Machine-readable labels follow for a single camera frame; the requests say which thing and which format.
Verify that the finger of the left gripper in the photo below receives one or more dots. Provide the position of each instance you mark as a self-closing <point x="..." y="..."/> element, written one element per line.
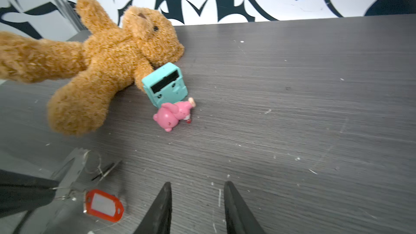
<point x="21" y="192"/>

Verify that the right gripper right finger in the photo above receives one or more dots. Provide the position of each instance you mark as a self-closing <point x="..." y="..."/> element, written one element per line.
<point x="239" y="218"/>

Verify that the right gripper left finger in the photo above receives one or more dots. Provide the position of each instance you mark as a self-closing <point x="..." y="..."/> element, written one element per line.
<point x="158" y="218"/>

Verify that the red key tag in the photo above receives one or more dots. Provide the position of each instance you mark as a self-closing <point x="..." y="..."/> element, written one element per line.
<point x="103" y="205"/>

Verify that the pink toy figure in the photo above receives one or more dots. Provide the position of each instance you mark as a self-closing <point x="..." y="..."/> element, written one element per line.
<point x="169" y="115"/>

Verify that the teal toy block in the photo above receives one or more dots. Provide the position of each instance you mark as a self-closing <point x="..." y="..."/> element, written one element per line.
<point x="165" y="85"/>

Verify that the brown teddy bear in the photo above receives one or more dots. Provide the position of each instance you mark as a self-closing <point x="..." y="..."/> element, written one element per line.
<point x="111" y="59"/>

